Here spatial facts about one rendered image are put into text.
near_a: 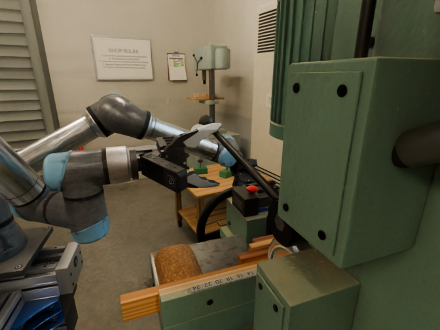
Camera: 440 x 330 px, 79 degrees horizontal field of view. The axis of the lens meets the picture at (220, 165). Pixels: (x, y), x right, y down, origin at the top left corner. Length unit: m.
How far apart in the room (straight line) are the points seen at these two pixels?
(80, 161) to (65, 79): 2.82
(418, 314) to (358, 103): 0.20
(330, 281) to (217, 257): 0.35
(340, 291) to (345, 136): 0.18
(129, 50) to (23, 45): 0.98
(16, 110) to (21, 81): 0.29
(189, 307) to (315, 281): 0.24
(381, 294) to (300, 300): 0.08
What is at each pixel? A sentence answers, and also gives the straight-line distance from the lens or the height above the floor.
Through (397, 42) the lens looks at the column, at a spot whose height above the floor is 1.32.
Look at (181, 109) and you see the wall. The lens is 3.60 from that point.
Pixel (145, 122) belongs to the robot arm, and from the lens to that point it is 0.85.
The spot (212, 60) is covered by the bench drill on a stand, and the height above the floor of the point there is 1.44.
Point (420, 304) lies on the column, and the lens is 0.31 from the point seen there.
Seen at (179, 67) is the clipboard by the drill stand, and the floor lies 1.40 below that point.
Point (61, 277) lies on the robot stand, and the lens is 0.94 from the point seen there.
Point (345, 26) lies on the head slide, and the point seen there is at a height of 1.35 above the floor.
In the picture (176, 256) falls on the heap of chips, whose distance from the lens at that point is 0.58.
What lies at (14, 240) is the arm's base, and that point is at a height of 0.86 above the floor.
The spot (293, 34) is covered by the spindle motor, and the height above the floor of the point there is 1.35.
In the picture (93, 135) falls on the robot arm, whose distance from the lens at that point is 0.98.
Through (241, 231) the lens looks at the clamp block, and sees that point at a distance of 0.70.
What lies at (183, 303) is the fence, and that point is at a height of 0.94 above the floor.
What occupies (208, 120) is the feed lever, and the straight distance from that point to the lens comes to 0.64.
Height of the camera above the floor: 1.29
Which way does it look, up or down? 18 degrees down
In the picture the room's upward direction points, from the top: straight up
